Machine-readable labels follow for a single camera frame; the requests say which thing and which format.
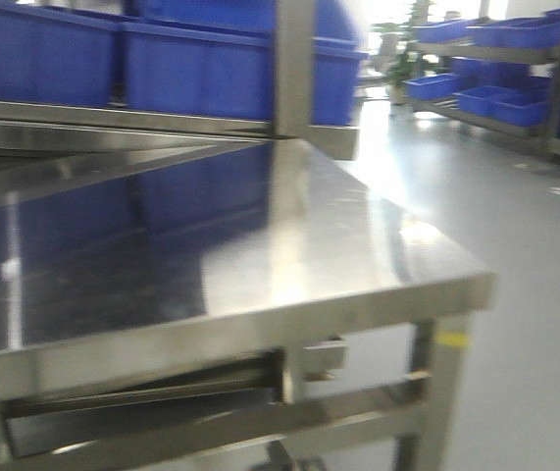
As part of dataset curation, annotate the blue bin lower rack near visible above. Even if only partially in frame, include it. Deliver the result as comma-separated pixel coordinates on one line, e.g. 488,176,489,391
491,89,549,128

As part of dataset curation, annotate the blue bin lower rack far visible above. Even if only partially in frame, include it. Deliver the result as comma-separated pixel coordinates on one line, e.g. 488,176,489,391
404,74,461,100

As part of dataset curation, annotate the blue bin rack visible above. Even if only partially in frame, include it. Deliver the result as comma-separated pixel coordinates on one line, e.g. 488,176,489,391
414,19,480,43
466,17,560,49
491,89,549,128
454,85,518,117
404,74,461,100

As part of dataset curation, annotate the blue bin centre right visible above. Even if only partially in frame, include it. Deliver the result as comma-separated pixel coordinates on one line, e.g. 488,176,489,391
122,1,275,121

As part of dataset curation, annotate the blue bin upper rack near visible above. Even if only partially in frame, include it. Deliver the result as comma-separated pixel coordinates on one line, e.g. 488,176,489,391
466,17,560,49

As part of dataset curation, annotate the blue bin upper rack far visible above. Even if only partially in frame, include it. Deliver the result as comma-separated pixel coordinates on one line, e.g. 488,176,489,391
414,19,480,43

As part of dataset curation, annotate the right steel flow rack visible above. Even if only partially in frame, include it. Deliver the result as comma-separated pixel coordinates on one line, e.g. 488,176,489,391
405,9,560,157

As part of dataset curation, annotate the blue bin far right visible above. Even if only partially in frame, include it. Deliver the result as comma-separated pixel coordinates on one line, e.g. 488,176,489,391
312,1,367,127

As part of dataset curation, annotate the blue bin centre left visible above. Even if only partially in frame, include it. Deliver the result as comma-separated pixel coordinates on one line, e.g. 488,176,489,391
0,1,119,108

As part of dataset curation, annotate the green potted plant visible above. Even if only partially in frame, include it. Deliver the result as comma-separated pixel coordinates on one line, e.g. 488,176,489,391
376,1,430,106

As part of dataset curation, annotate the blue bin lower rack middle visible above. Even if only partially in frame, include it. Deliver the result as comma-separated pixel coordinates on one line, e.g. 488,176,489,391
454,85,518,117

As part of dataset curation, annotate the stainless steel shelf frame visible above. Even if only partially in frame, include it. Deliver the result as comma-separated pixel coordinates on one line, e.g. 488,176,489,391
0,1,358,161

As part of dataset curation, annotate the blue bin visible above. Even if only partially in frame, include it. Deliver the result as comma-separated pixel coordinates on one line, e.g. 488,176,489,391
122,1,275,121
0,1,119,108
312,1,367,127

